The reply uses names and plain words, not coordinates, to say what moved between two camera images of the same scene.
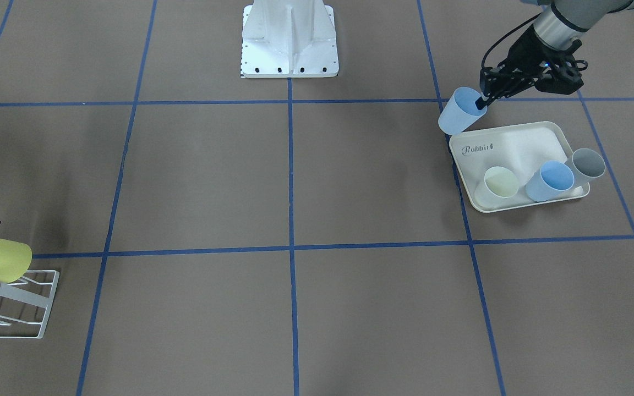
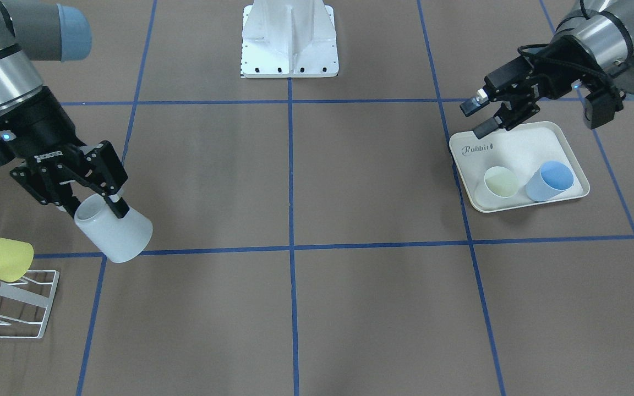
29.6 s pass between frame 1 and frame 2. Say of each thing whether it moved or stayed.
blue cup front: stayed
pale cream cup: stayed
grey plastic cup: moved
